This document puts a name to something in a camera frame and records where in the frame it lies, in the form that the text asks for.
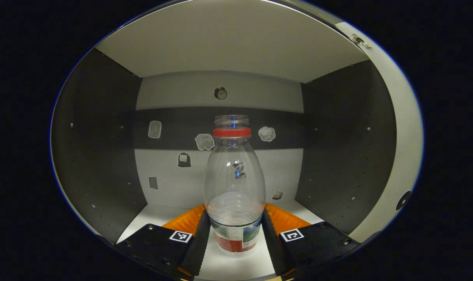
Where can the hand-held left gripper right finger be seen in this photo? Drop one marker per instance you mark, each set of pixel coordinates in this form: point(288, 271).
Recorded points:
point(273, 246)

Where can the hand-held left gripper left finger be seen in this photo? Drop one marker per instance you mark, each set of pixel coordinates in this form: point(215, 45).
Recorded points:
point(199, 246)

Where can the clear plastic bottle red label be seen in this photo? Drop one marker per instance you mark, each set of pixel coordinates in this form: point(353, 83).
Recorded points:
point(234, 187)

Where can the white cabinet door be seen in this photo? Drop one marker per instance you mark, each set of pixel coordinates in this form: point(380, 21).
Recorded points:
point(404, 136)

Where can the white cabinet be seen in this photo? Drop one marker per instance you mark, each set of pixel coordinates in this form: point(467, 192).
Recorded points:
point(96, 156)

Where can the metal door hinge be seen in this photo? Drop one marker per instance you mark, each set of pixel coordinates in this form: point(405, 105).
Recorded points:
point(360, 40)

